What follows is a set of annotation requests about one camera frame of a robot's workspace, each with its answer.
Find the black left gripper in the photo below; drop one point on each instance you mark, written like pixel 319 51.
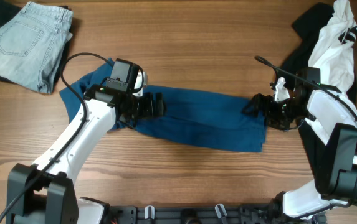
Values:
pixel 148 111

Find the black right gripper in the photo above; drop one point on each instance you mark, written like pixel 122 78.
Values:
pixel 258 99

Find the dark blue shirt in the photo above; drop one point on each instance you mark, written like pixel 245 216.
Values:
pixel 205 119

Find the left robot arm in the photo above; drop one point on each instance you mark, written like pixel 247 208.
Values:
pixel 44 191

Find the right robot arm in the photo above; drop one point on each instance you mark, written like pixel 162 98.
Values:
pixel 332 154

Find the white shirt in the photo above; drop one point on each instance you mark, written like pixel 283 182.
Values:
pixel 333 55

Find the black garment at right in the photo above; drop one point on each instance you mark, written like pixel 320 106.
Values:
pixel 307 27

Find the light blue folded jeans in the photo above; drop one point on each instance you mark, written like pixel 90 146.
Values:
pixel 22 46

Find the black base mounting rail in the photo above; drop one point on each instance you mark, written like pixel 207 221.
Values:
pixel 218 214

